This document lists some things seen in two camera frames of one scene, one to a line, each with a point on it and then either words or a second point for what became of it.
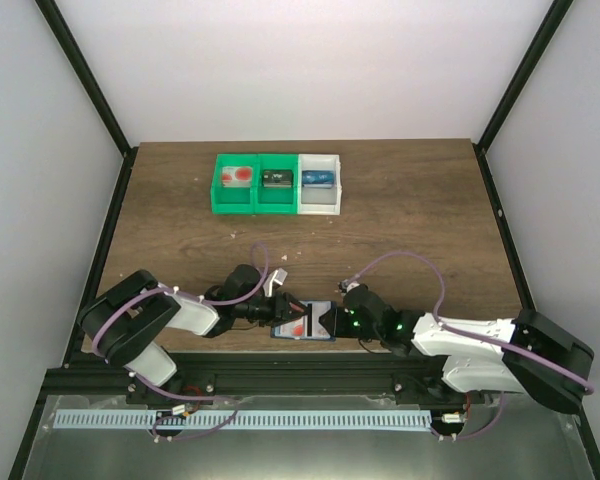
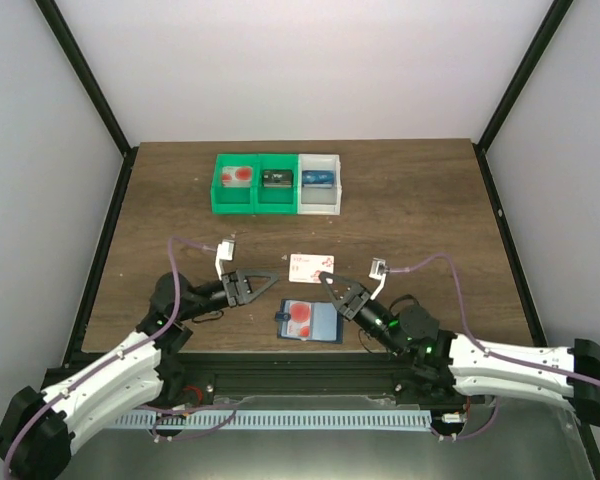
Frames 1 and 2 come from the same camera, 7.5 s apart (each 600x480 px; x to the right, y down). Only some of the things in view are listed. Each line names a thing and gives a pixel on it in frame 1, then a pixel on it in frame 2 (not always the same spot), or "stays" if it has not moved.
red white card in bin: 232,176 stays
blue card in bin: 318,179 stays
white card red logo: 295,329 -> 306,268
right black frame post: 533,55 stays
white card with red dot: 237,176 stays
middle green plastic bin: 276,201 stays
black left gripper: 281,308 -> 232,288
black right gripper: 336,320 -> 356,302
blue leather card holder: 297,327 stays
